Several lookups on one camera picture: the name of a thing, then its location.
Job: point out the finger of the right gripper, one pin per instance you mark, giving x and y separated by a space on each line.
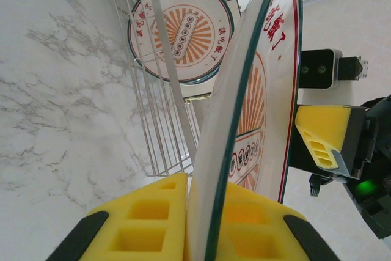
323 120

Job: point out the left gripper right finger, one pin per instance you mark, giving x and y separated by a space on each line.
259 236

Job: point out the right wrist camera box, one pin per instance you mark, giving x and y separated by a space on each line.
317 68

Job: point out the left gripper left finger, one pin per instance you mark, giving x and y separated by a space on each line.
146 227

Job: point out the white square plate black rim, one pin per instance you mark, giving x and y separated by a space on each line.
234 5

